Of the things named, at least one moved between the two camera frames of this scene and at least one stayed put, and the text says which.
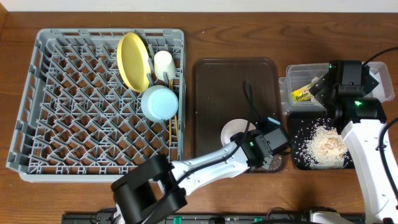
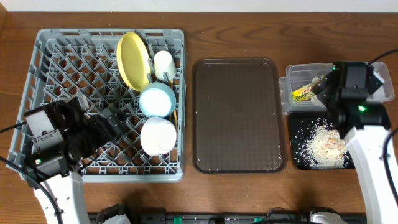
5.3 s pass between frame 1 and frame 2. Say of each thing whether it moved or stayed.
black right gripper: stayed
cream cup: stayed
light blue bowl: stayed
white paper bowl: moved
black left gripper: moved
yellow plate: stayed
